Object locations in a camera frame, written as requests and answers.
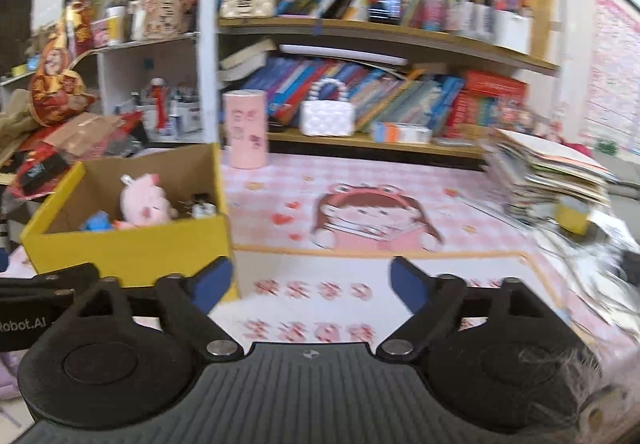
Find yellow tape roll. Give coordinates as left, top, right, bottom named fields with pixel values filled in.
left=552, top=201, right=593, bottom=235

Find white lamp bar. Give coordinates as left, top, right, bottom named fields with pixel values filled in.
left=279, top=44, right=408, bottom=67

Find alphabet wall poster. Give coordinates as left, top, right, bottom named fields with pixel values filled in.
left=580, top=0, right=640, bottom=155

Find red boxed book set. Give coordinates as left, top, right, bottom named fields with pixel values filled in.
left=442, top=69, right=531, bottom=137

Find stack of booklets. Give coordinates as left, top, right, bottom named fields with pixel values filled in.
left=482, top=128, right=618, bottom=225

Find sparkly hair ornament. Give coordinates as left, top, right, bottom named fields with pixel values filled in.
left=500, top=106, right=546, bottom=135

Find white quilted handbag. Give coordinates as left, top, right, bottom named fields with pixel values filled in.
left=299, top=78, right=357, bottom=137

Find pen holder with pens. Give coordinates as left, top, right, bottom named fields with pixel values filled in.
left=132, top=76, right=203, bottom=135

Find yellow white jar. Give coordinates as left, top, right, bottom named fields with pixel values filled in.
left=104, top=5, right=127, bottom=46

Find wooden bookshelf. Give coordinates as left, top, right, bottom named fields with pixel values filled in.
left=195, top=0, right=563, bottom=160

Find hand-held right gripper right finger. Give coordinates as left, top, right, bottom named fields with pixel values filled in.
left=375, top=255, right=556, bottom=361

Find red gold festive ornament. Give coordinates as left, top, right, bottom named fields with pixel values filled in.
left=29, top=0, right=98, bottom=127

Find yellow cardboard box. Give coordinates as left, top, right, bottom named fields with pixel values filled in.
left=20, top=143, right=240, bottom=302

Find pink printed desk mat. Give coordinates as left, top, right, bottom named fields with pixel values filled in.
left=0, top=151, right=640, bottom=375

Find worn beige book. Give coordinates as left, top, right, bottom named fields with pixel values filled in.
left=220, top=38, right=278, bottom=80

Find pile of loose papers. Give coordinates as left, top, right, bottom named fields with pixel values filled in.
left=530, top=209, right=640, bottom=330

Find blue toy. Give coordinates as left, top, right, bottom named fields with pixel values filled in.
left=80, top=210, right=115, bottom=231

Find white shelf unit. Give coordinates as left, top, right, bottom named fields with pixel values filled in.
left=65, top=31, right=206, bottom=145

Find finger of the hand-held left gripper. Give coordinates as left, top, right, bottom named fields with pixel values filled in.
left=0, top=263, right=101, bottom=307

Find pink cartoon canister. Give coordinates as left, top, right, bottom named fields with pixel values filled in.
left=222, top=89, right=271, bottom=170

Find orange white carton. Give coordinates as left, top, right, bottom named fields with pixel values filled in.
left=371, top=121, right=433, bottom=145

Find row of blue picture books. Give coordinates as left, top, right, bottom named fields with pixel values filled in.
left=250, top=56, right=466, bottom=135

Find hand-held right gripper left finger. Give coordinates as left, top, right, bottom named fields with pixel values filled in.
left=75, top=257, right=246, bottom=362

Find large pink pig plush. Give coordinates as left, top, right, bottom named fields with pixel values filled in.
left=119, top=173, right=179, bottom=227

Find beige drawstring bag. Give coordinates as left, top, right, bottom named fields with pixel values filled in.
left=131, top=0, right=193, bottom=42

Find brown cardboard piece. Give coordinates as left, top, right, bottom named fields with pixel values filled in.
left=45, top=113, right=125, bottom=160

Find red black packet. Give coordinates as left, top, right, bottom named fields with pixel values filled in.
left=12, top=146, right=73, bottom=197

